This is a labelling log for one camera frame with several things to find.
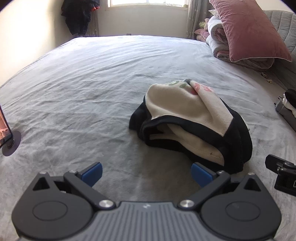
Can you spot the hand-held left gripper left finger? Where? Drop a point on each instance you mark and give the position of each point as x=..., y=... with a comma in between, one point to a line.
x=92, y=172

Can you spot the grey quilted headboard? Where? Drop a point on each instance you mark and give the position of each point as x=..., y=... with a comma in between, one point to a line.
x=284, y=30

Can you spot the window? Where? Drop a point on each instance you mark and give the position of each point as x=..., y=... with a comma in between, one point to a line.
x=148, y=3

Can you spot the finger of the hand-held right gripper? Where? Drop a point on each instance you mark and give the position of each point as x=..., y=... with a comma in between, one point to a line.
x=272, y=162

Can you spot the grey bed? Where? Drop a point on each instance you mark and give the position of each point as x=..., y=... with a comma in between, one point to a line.
x=92, y=81

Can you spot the folded grey pink quilt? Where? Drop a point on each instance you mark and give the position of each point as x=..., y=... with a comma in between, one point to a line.
x=219, y=44

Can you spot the folded black garment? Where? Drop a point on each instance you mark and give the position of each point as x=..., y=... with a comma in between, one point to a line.
x=291, y=98

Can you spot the small brown scraps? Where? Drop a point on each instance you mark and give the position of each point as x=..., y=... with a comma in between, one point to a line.
x=268, y=80

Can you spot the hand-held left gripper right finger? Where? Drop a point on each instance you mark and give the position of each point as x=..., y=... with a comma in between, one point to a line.
x=201, y=173

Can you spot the folded grey garment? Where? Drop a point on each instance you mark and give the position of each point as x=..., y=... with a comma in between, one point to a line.
x=288, y=115

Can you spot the folded white garment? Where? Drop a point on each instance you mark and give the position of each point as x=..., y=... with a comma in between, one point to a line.
x=285, y=102

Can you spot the round black phone stand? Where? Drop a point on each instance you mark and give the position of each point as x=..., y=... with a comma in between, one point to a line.
x=12, y=148

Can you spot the grey patterned pillow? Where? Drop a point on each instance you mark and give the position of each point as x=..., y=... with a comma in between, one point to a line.
x=212, y=12

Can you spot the dark hanging jacket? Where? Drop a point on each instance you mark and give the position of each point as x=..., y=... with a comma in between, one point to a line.
x=76, y=18

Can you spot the green plush toy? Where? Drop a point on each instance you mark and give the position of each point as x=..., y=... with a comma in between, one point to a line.
x=202, y=24

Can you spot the pink velvet pillow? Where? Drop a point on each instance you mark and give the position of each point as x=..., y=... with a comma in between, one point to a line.
x=245, y=30

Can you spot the cream and black sweatshirt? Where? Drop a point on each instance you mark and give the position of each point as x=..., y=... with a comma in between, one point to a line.
x=185, y=104

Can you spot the small pink pillow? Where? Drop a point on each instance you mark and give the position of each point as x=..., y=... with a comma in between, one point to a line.
x=201, y=33

